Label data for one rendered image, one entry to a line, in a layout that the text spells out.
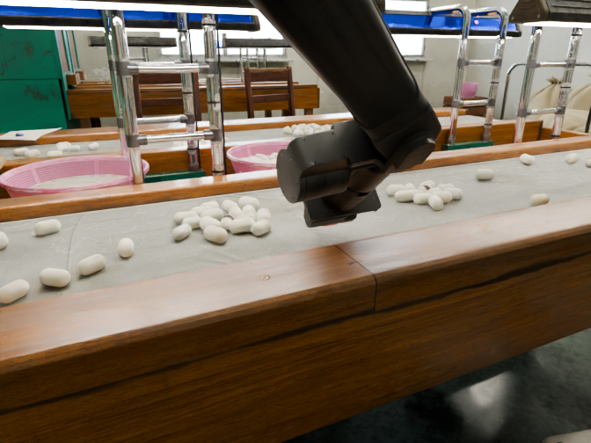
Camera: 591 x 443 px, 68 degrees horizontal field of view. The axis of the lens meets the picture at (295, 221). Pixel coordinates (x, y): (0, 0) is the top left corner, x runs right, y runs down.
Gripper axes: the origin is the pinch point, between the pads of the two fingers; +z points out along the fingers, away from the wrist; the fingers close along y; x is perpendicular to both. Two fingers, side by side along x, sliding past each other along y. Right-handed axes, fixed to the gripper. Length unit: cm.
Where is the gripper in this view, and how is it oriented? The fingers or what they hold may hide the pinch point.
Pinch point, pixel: (316, 217)
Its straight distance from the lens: 63.4
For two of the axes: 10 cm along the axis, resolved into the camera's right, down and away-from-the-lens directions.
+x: 2.8, 9.2, -2.8
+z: -2.8, 3.6, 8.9
